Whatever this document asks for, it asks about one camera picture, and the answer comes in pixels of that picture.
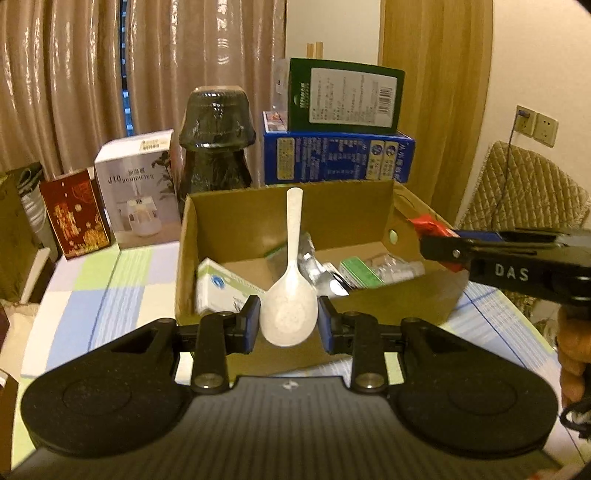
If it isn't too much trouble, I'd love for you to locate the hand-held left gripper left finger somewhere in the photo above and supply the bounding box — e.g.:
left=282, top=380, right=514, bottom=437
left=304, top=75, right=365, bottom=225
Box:
left=111, top=295, right=262, bottom=395

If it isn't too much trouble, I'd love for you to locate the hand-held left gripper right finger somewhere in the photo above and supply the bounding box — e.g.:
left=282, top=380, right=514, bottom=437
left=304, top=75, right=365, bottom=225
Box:
left=318, top=295, right=463, bottom=395

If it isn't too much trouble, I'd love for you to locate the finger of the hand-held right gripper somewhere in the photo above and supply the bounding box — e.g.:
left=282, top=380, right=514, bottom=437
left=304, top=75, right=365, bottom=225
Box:
left=420, top=236, right=472, bottom=273
left=451, top=231, right=506, bottom=243

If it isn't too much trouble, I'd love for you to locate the white plastic spoon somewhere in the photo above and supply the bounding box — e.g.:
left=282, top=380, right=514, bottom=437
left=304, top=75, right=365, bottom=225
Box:
left=261, top=187, right=320, bottom=347

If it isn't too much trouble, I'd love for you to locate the clear plastic case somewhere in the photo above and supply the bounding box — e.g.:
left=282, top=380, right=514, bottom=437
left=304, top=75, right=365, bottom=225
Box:
left=369, top=254, right=426, bottom=282

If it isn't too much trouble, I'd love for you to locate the white green-striped medicine box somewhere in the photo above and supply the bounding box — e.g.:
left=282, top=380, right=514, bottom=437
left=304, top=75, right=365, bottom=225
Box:
left=195, top=257, right=267, bottom=317

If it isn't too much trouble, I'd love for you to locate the silver foil bag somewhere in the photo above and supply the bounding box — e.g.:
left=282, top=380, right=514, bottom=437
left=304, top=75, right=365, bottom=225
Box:
left=265, top=233, right=352, bottom=296

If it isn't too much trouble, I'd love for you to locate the green medicine box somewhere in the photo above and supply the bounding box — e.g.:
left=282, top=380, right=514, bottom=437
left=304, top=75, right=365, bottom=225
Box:
left=339, top=256, right=384, bottom=289

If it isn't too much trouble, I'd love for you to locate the cardboard box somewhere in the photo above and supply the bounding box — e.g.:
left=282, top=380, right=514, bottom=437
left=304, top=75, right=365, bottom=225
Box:
left=175, top=179, right=469, bottom=377

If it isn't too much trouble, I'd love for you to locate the person's right hand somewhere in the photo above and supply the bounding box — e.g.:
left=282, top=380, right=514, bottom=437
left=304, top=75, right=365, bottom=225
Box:
left=556, top=307, right=591, bottom=407

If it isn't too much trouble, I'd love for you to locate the quilted chair cover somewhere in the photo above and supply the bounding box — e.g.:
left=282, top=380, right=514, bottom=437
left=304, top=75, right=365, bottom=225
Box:
left=457, top=141, right=591, bottom=319

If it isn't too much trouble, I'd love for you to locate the large blue carton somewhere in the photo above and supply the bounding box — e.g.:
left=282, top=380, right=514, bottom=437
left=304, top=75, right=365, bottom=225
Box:
left=262, top=111, right=415, bottom=188

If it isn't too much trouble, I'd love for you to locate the yellow-brown curtain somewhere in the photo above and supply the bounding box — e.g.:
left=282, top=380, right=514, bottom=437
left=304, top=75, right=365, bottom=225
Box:
left=381, top=0, right=495, bottom=222

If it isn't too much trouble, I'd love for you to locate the white humidifier box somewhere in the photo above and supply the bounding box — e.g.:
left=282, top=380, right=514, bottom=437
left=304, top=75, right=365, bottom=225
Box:
left=93, top=129, right=183, bottom=250

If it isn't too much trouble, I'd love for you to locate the dark green carton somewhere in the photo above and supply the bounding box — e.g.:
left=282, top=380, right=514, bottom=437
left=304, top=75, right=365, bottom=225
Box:
left=284, top=58, right=406, bottom=136

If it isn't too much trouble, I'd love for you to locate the dark glass jar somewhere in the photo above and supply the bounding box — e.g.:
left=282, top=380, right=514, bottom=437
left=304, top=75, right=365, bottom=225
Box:
left=178, top=85, right=257, bottom=208

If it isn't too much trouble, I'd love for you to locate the red gift box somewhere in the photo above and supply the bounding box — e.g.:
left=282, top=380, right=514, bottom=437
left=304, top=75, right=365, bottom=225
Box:
left=39, top=167, right=114, bottom=261

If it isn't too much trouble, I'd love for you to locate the brown cardboard carton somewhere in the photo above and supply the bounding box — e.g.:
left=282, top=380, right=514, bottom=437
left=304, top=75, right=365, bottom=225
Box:
left=0, top=173, right=51, bottom=303

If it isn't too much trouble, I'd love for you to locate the beige sheer curtain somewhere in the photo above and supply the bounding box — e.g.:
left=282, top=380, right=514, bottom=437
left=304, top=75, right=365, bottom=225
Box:
left=0, top=0, right=287, bottom=185

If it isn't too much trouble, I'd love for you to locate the white wall socket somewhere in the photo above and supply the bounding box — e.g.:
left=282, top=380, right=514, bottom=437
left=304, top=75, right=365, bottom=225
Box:
left=534, top=113, right=559, bottom=148
left=515, top=105, right=537, bottom=137

